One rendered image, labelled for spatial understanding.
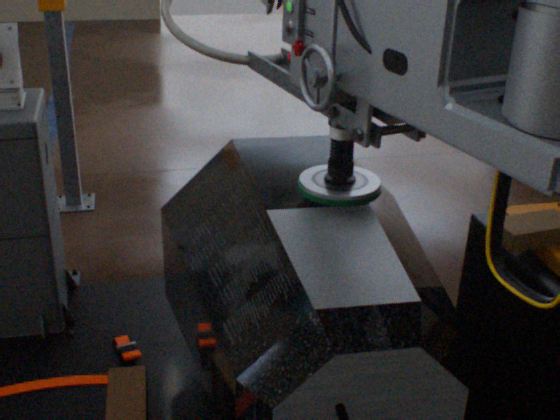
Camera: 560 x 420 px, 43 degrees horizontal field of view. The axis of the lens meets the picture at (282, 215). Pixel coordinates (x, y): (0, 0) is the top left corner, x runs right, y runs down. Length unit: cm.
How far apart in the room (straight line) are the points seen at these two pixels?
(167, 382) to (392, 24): 154
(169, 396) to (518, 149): 161
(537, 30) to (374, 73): 44
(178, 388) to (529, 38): 174
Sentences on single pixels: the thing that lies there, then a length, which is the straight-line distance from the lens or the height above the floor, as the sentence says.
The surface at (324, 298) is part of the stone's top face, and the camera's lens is 146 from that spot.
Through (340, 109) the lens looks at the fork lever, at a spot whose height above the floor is 110.
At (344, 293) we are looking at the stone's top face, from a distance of 148.
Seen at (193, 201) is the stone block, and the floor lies 68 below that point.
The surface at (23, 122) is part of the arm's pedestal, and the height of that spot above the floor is 85.
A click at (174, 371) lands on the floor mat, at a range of 257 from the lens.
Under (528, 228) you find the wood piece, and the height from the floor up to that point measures 83.
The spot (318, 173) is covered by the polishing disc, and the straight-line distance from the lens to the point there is 190.
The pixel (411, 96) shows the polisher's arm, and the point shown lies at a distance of 140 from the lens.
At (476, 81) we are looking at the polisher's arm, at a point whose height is 127.
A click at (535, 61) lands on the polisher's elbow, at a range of 117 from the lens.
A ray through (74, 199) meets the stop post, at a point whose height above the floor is 4.
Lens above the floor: 161
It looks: 26 degrees down
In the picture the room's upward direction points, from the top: 2 degrees clockwise
